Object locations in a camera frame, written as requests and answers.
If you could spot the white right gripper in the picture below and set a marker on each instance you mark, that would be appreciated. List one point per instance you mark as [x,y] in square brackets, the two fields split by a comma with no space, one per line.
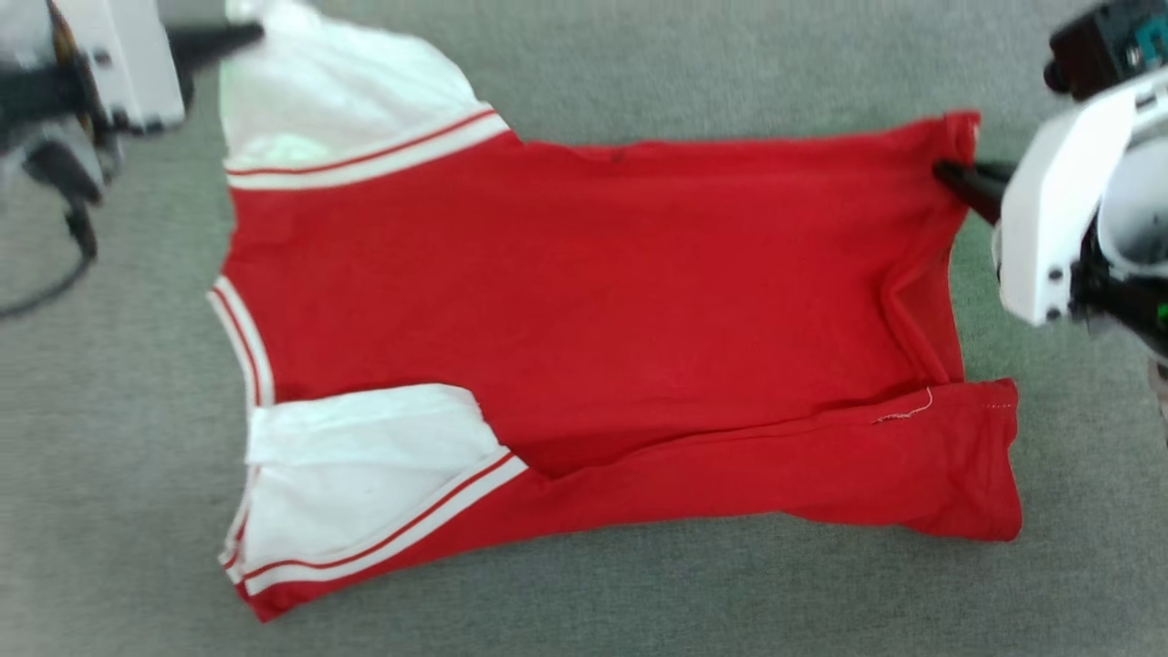
[1049,219]

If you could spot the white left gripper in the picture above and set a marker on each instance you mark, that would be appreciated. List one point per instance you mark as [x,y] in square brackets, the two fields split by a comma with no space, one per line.
[132,64]

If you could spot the red and white t-shirt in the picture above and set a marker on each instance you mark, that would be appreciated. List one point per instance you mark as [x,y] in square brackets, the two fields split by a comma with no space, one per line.
[593,301]

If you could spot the grey fabric mat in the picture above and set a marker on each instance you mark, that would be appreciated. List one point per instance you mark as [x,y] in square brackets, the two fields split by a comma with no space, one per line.
[639,593]

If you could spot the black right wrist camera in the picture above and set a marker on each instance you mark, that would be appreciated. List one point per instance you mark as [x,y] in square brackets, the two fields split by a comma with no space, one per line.
[1095,46]

